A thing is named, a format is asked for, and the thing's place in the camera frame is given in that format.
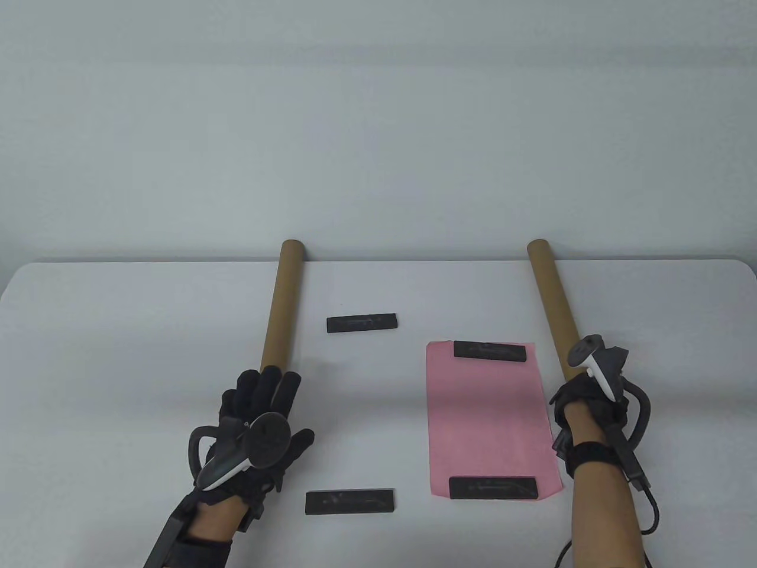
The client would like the person's right hand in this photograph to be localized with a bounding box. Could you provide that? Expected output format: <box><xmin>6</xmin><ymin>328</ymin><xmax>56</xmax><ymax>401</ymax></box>
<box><xmin>550</xmin><ymin>374</ymin><xmax>630</xmax><ymax>471</ymax></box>

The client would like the person's left hand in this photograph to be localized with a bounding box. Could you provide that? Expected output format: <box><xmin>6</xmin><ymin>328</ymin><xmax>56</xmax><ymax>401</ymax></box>
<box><xmin>195</xmin><ymin>366</ymin><xmax>315</xmax><ymax>518</ymax></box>

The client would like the brown cardboard mailing tube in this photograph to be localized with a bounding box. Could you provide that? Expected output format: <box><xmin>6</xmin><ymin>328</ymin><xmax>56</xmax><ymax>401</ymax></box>
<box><xmin>527</xmin><ymin>240</ymin><xmax>584</xmax><ymax>385</ymax></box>
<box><xmin>260</xmin><ymin>240</ymin><xmax>306</xmax><ymax>379</ymax></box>

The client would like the pink paper sheet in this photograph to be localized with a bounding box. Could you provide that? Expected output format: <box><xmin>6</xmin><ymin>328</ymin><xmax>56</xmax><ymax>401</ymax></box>
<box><xmin>426</xmin><ymin>341</ymin><xmax>564</xmax><ymax>501</ymax></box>

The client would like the black paperweight bar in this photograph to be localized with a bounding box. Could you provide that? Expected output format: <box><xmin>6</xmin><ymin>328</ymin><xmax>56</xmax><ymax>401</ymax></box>
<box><xmin>306</xmin><ymin>489</ymin><xmax>396</xmax><ymax>515</ymax></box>
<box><xmin>454</xmin><ymin>341</ymin><xmax>527</xmax><ymax>363</ymax></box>
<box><xmin>326</xmin><ymin>314</ymin><xmax>399</xmax><ymax>334</ymax></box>
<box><xmin>448</xmin><ymin>476</ymin><xmax>539</xmax><ymax>501</ymax></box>

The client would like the person's left forearm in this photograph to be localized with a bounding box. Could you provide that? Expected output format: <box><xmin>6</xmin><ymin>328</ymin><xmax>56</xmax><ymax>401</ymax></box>
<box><xmin>177</xmin><ymin>497</ymin><xmax>249</xmax><ymax>542</ymax></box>

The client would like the person's right forearm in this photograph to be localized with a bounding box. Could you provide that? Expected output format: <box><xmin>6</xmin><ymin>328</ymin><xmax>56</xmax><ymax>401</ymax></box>
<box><xmin>562</xmin><ymin>402</ymin><xmax>648</xmax><ymax>568</ymax></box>

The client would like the grey hand-mounted controller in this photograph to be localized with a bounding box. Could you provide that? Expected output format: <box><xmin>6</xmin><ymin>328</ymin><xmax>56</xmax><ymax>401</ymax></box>
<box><xmin>188</xmin><ymin>412</ymin><xmax>292</xmax><ymax>492</ymax></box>
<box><xmin>568</xmin><ymin>334</ymin><xmax>651</xmax><ymax>456</ymax></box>

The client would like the grey wrist-mounted box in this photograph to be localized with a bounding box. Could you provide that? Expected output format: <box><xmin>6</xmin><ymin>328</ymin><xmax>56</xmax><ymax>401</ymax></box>
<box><xmin>145</xmin><ymin>494</ymin><xmax>199</xmax><ymax>568</ymax></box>
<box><xmin>612</xmin><ymin>426</ymin><xmax>651</xmax><ymax>492</ymax></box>

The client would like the black wrist strap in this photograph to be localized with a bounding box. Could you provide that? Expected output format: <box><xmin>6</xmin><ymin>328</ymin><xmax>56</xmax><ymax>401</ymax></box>
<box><xmin>172</xmin><ymin>535</ymin><xmax>232</xmax><ymax>568</ymax></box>
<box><xmin>567</xmin><ymin>443</ymin><xmax>622</xmax><ymax>477</ymax></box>

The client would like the black cable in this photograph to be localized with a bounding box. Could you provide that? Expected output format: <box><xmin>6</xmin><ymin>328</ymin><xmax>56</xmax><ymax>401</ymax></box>
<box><xmin>555</xmin><ymin>485</ymin><xmax>660</xmax><ymax>568</ymax></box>

